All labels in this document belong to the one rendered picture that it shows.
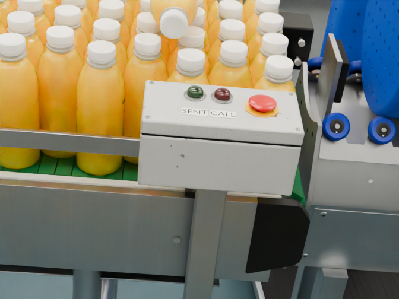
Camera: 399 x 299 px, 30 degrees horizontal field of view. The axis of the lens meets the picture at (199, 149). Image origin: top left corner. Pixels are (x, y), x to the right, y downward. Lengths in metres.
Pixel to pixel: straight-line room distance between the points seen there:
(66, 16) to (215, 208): 0.37
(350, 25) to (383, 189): 0.61
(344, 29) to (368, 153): 0.62
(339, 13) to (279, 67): 0.77
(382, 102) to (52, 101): 0.51
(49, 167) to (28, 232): 0.11
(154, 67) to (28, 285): 1.26
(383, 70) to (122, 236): 0.49
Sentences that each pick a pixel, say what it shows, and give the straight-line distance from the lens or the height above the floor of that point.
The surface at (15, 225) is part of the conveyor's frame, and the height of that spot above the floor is 0.82.
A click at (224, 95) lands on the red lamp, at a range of 0.95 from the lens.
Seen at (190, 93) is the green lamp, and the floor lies 1.11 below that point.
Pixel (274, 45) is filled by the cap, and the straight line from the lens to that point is 1.11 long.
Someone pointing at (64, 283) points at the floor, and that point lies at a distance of 2.23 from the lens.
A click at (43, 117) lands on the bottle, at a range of 1.14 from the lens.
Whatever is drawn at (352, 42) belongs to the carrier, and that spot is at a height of 0.84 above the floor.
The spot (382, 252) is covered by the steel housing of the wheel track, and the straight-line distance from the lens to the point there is 1.41.
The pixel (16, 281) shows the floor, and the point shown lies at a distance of 2.25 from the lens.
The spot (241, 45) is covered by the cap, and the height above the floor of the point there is 1.10.
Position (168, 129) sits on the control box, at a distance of 0.90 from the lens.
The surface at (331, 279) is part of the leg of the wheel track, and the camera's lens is 1.43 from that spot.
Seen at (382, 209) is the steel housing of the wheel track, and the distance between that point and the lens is 1.28.
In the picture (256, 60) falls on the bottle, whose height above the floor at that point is 1.07.
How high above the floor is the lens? 1.59
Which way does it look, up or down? 35 degrees down
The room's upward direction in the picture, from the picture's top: 7 degrees clockwise
